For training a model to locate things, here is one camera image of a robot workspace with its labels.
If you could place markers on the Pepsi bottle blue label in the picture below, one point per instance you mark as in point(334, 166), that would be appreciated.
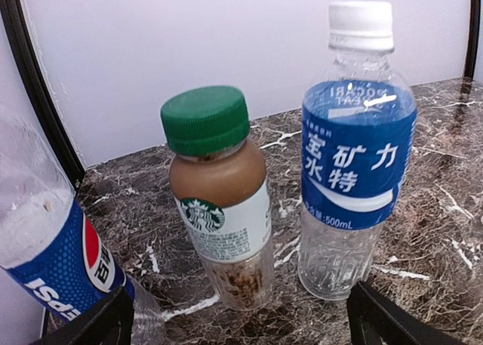
point(48, 245)

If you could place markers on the Pocari Sweat bottle white cap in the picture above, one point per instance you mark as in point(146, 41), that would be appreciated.
point(358, 124)

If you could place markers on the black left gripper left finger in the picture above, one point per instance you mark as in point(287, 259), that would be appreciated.
point(109, 321)

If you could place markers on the black right corner frame post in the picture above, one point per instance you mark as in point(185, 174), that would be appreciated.
point(473, 39)

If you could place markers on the Starbucks coffee bottle green cap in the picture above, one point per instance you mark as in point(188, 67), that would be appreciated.
point(218, 178)

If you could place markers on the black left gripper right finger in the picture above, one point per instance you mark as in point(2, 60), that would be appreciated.
point(374, 319)

